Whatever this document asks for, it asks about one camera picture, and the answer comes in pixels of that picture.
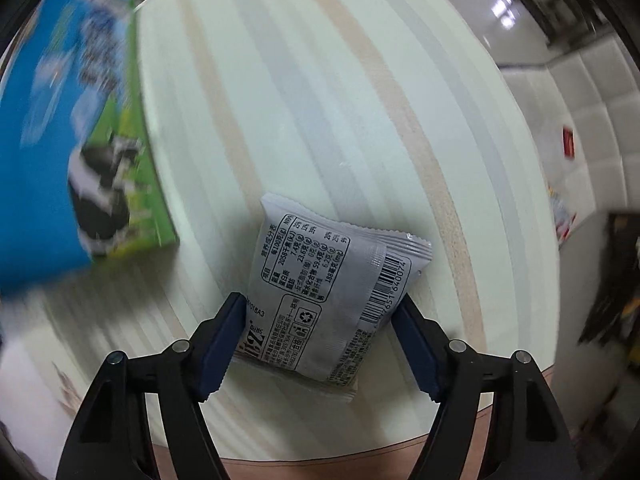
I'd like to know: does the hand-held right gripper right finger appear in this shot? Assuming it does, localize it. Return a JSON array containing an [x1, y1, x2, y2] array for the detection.
[[392, 292, 576, 480]]

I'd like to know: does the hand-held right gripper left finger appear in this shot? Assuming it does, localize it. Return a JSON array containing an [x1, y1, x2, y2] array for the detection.
[[65, 291, 248, 480]]

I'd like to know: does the grey snack packet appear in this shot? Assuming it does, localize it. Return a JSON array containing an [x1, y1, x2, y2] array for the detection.
[[232, 192, 432, 402]]

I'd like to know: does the printed cardboard box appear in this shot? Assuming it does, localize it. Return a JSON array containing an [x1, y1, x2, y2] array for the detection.
[[0, 0, 180, 302]]

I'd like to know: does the colourful packet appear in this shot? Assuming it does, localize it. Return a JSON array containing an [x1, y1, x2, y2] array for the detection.
[[546, 186, 579, 247]]

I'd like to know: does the dark object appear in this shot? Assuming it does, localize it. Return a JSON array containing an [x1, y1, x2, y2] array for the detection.
[[579, 211, 640, 347]]

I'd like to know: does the white padded sofa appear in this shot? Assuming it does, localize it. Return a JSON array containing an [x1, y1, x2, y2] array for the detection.
[[500, 24, 640, 241]]

